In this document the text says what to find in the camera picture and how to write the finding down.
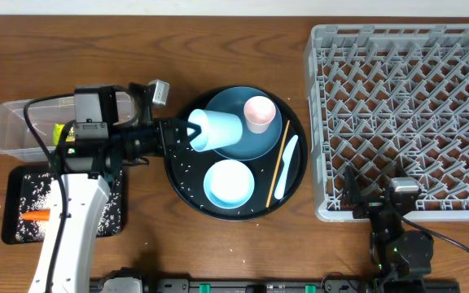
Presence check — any grey plastic dishwasher rack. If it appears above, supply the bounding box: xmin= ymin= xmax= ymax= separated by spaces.
xmin=304 ymin=24 xmax=469 ymax=222

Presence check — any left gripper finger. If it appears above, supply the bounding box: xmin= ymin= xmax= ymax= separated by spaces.
xmin=169 ymin=117 xmax=202 ymax=134
xmin=168 ymin=128 xmax=202 ymax=153

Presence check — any orange carrot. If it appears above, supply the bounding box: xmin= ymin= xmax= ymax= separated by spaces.
xmin=20 ymin=209 xmax=50 ymax=221

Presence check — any black rectangular tray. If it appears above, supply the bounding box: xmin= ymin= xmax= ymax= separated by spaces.
xmin=1 ymin=164 xmax=127 ymax=245

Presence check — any white plastic knife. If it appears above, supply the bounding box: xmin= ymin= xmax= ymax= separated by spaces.
xmin=274 ymin=135 xmax=298 ymax=200

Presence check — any pile of white rice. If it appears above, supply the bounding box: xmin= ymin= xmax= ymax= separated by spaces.
xmin=11 ymin=171 xmax=124 ymax=243

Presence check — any yellow foil snack wrapper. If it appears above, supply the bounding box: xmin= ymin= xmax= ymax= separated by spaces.
xmin=52 ymin=124 xmax=75 ymax=146

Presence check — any clear plastic bin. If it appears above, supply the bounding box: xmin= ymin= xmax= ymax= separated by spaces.
xmin=0 ymin=94 xmax=138 ymax=163

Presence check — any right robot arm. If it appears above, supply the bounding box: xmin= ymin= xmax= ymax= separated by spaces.
xmin=342 ymin=165 xmax=434 ymax=292

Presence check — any round black serving tray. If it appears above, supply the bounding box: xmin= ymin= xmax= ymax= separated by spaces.
xmin=164 ymin=86 xmax=308 ymax=221

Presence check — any wooden chopstick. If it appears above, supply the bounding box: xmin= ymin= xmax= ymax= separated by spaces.
xmin=265 ymin=120 xmax=291 ymax=208

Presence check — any light blue bowl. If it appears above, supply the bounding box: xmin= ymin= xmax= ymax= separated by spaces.
xmin=203 ymin=160 xmax=255 ymax=209

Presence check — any pink cup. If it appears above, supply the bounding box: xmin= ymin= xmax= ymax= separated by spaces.
xmin=243 ymin=96 xmax=276 ymax=134

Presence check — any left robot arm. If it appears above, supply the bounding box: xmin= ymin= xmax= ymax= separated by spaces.
xmin=29 ymin=80 xmax=200 ymax=292

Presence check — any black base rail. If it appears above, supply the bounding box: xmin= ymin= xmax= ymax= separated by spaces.
xmin=89 ymin=268 xmax=461 ymax=293

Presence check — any light blue cup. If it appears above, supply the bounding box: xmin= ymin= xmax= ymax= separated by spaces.
xmin=187 ymin=109 xmax=243 ymax=152

